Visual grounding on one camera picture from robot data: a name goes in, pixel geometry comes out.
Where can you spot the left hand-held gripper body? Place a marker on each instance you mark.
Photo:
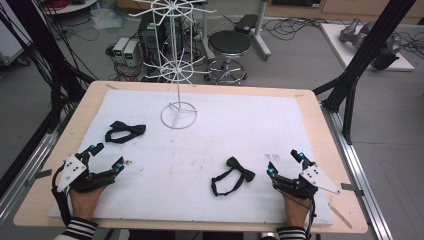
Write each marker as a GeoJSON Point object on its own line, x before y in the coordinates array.
{"type": "Point", "coordinates": [71, 168]}

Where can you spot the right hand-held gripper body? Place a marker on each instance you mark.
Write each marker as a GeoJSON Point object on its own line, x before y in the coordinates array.
{"type": "Point", "coordinates": [315, 178]}

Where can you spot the person's right hand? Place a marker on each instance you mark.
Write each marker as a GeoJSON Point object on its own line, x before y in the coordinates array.
{"type": "Point", "coordinates": [295, 210]}

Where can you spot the person's left hand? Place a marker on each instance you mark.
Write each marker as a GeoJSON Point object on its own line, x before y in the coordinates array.
{"type": "Point", "coordinates": [85, 204]}

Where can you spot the grey metal clamp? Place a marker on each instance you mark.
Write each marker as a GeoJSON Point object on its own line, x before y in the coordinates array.
{"type": "Point", "coordinates": [351, 188]}
{"type": "Point", "coordinates": [38, 176]}

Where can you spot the thin wooden stick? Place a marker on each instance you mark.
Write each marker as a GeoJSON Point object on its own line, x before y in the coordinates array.
{"type": "Point", "coordinates": [340, 215]}

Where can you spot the white foam mat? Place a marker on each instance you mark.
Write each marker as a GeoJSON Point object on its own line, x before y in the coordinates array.
{"type": "Point", "coordinates": [200, 140]}

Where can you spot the white bench power supply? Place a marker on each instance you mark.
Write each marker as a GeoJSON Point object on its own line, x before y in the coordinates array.
{"type": "Point", "coordinates": [120, 50]}
{"type": "Point", "coordinates": [132, 53]}

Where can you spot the white floor board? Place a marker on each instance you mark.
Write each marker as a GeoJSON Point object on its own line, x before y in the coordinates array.
{"type": "Point", "coordinates": [336, 43]}

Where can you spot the black computer tower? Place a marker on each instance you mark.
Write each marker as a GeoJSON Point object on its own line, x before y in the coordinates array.
{"type": "Point", "coordinates": [148, 40]}

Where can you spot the white stand leg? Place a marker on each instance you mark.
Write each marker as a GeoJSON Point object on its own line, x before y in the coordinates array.
{"type": "Point", "coordinates": [260, 30]}

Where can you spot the clear plastic bag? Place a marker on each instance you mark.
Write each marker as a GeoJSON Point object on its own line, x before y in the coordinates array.
{"type": "Point", "coordinates": [106, 17]}

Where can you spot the black round stool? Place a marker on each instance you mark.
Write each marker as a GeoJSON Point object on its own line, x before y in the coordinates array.
{"type": "Point", "coordinates": [229, 42]}

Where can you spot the black box on floor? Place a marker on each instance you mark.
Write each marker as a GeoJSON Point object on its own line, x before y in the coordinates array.
{"type": "Point", "coordinates": [246, 24]}

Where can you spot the aluminium rail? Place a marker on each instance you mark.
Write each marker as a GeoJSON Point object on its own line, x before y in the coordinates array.
{"type": "Point", "coordinates": [23, 180]}
{"type": "Point", "coordinates": [360, 173]}

